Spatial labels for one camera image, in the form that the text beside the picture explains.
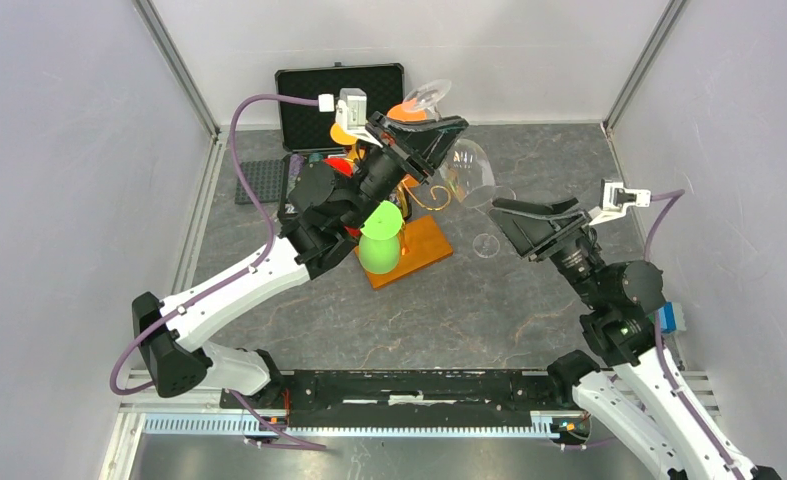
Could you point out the clear wine glass front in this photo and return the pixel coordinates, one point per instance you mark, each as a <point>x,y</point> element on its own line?
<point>489,241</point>

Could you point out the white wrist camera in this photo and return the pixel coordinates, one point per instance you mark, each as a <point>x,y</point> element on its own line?
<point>351,114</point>
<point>615,200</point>

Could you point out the orange wooden rack base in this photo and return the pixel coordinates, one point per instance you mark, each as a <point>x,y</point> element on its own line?
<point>422,243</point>

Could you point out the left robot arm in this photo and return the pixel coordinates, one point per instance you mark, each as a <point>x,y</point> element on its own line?
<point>173,334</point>

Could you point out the clear wine glass back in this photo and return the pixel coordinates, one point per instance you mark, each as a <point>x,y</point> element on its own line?
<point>466,173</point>

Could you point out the clear wine glass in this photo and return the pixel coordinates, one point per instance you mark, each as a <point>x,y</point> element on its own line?
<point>466,173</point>
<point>489,241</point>

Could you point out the black poker chip case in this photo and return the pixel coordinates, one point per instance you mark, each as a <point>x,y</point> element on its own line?
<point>305,129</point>

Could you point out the green wine glass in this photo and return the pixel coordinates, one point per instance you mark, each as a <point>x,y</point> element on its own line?
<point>379,247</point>

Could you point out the white slotted cable duct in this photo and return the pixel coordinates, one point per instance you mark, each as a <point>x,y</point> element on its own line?
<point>244,424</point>

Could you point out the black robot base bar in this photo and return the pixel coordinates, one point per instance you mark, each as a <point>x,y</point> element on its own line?
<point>408,398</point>

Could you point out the yellow wine glass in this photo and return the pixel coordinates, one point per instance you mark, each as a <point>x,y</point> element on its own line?
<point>341,137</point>

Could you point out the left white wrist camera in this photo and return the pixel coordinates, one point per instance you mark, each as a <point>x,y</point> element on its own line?
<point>351,114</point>

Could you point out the gold wire glass rack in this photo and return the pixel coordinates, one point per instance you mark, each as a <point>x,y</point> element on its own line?
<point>440,197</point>

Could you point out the blue green toy blocks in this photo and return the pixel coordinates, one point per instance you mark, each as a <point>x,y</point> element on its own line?
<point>671,318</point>

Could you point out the red wine glass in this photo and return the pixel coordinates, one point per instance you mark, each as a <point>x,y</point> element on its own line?
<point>343,166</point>

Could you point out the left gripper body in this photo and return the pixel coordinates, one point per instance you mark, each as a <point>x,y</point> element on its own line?
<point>410,161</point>

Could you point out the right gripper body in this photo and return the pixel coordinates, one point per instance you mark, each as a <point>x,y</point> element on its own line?
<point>568,230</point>

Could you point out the orange wine glass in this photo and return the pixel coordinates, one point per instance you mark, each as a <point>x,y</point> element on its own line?
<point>399,113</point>

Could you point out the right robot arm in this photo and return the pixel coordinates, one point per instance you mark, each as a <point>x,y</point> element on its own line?
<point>629,381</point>

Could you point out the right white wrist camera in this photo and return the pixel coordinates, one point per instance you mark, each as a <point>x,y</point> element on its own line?
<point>615,200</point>

